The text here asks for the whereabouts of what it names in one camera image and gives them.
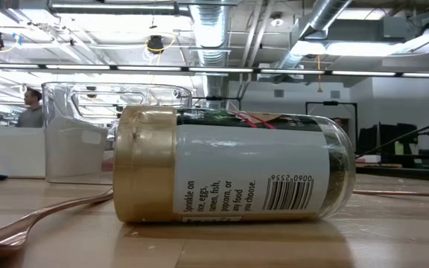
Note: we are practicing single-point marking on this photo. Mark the thin black rectangular stand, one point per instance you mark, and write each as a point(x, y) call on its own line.
point(330, 103)

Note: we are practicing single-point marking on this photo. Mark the silver spiral ceiling duct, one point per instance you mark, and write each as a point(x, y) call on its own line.
point(210, 33)

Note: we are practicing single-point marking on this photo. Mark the white rectangular container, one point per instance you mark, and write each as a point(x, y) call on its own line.
point(9, 156)

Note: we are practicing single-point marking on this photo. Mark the black aluminium frame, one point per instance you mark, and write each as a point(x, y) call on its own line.
point(404, 173)

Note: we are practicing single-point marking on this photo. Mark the black ceiling light rail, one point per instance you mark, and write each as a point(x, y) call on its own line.
point(292, 71)

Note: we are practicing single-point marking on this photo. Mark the person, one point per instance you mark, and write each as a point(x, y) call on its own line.
point(338, 121)
point(30, 117)

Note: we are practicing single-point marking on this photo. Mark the clear plastic bin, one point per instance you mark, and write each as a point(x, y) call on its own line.
point(69, 149)

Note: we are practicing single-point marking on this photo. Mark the dark monitors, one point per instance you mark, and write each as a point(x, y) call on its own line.
point(386, 137)

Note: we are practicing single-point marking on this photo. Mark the seasoning jar gold lid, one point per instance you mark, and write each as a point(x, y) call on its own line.
point(237, 167)

